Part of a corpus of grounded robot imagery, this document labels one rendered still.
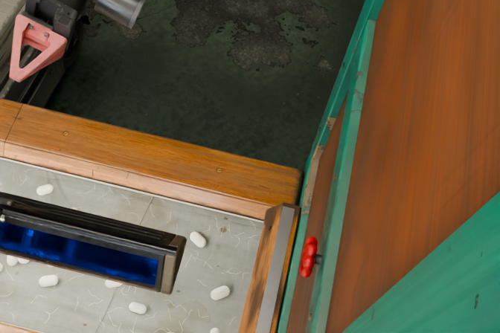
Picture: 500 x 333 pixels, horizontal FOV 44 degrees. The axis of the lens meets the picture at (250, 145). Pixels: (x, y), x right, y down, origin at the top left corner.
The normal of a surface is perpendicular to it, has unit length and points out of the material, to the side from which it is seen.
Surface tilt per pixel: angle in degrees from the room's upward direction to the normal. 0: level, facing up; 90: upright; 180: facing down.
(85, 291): 0
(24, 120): 0
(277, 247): 0
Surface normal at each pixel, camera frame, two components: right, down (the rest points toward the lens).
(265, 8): 0.08, -0.46
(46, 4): -0.29, 0.84
